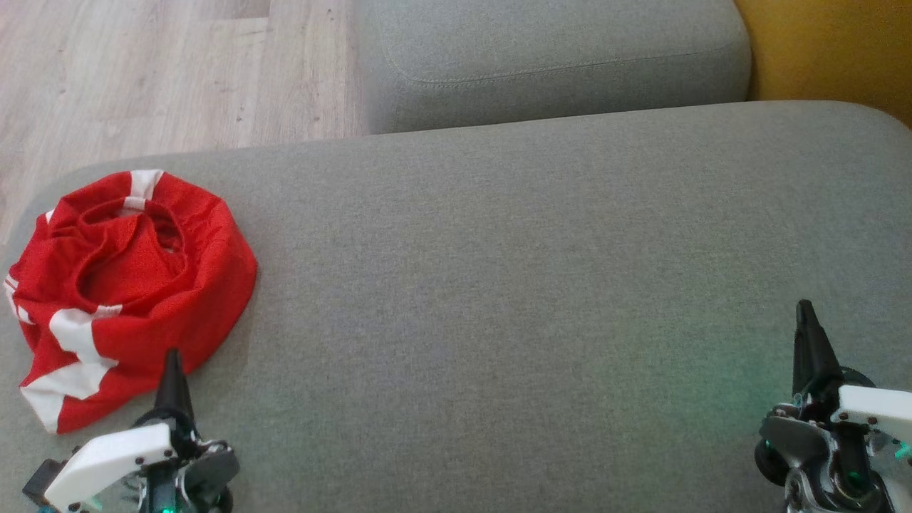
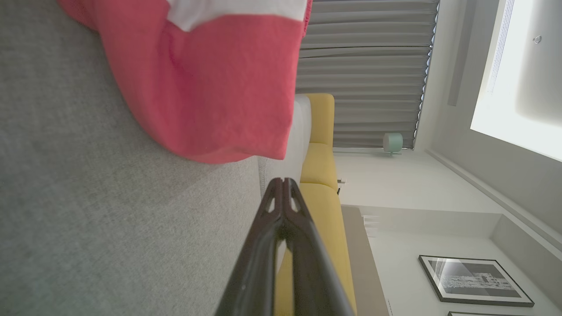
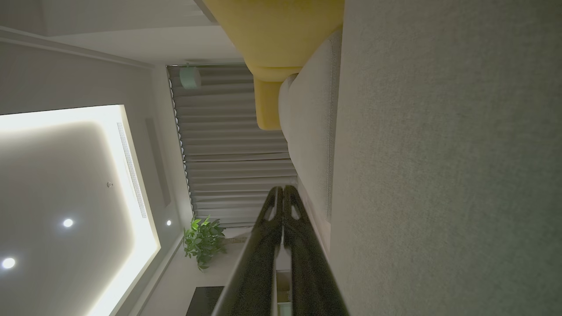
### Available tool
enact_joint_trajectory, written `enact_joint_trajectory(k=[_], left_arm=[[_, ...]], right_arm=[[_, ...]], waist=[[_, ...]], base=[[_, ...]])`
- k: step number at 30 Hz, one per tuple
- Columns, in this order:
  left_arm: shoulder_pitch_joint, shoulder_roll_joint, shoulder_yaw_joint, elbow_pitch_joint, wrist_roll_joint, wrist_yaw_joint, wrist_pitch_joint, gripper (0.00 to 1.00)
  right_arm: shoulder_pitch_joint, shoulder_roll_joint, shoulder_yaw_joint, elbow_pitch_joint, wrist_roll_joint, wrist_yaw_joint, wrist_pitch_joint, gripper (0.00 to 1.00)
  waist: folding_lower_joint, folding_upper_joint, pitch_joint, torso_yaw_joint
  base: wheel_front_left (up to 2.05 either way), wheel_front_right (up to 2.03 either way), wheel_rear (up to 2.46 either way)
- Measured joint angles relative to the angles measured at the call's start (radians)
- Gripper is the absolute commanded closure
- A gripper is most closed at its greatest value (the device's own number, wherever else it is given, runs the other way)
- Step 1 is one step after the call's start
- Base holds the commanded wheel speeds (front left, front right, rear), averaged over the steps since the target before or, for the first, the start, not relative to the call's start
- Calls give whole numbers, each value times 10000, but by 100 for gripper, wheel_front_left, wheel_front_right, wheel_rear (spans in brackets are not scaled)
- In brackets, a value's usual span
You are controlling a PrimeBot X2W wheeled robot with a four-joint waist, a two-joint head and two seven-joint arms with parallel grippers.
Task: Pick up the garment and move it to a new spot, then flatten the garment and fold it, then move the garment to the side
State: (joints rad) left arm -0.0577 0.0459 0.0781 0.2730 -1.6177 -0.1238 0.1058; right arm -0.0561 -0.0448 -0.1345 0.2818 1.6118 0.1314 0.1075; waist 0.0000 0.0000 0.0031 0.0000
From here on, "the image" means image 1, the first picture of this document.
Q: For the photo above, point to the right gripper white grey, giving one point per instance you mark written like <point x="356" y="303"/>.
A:
<point x="862" y="427"/>

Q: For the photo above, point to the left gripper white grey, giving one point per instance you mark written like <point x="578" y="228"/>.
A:
<point x="114" y="463"/>

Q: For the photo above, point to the red and white jersey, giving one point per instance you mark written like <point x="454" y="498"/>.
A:
<point x="142" y="285"/>

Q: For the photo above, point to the wide yellow sofa backrest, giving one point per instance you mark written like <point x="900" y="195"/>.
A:
<point x="833" y="50"/>

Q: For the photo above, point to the large grey sofa seat cushion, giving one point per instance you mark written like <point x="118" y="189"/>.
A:
<point x="499" y="285"/>

